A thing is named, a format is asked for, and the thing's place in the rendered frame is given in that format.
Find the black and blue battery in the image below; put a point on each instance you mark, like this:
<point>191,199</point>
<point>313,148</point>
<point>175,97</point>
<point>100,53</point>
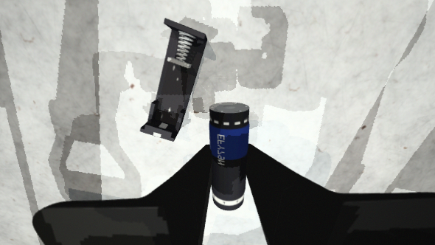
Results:
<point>228,141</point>

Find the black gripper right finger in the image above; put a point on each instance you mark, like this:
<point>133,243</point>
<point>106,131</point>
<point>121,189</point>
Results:
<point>294,210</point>

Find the black battery holder with spring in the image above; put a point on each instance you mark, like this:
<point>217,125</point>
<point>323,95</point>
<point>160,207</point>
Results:
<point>181,63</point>

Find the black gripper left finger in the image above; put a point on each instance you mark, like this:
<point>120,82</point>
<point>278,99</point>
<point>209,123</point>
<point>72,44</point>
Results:
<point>172,214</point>

